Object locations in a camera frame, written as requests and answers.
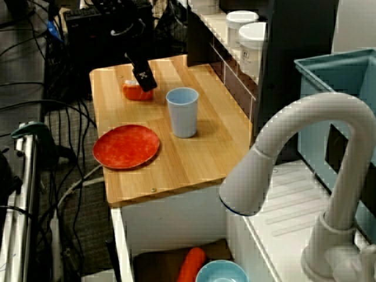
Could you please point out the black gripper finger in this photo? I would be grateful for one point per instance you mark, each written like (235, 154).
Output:
(144, 77)

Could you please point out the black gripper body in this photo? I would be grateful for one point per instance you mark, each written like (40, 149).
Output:
(135, 48)

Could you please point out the salmon sushi toy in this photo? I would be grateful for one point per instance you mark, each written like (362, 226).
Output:
(135, 94)

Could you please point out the light blue plastic cup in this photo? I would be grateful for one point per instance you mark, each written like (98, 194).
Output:
(182, 123)

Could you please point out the black computer box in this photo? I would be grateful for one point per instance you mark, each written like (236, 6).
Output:
(88, 44)

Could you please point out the black keyboard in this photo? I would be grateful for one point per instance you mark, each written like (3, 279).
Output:
(79, 13)

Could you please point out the red round plate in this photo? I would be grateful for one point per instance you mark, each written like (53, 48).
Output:
(126, 149)

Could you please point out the blue tag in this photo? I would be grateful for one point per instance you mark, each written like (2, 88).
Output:
(54, 29)

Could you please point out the dark tile backsplash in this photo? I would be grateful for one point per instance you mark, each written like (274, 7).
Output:
(238, 85)

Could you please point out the white labelled jar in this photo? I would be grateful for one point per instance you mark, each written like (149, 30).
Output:
(235, 23)
(252, 50)

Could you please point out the dark upright panel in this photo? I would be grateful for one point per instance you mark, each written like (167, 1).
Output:
(293, 58)

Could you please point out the teal plastic dish bin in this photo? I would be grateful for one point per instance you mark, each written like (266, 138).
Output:
(311, 117)

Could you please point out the grey toy faucet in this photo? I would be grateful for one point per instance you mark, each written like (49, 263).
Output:
(323, 105)

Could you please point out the white toy sink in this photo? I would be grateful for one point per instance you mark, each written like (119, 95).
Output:
(293, 188)

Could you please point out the orange toy carrot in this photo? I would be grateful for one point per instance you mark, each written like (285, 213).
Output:
(191, 264)

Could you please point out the light blue bowl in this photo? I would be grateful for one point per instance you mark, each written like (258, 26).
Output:
(220, 273)

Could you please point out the cream wall shelf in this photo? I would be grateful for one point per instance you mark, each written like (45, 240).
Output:
(218, 30)

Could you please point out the aluminium frame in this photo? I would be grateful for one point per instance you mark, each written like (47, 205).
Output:
(28, 176)

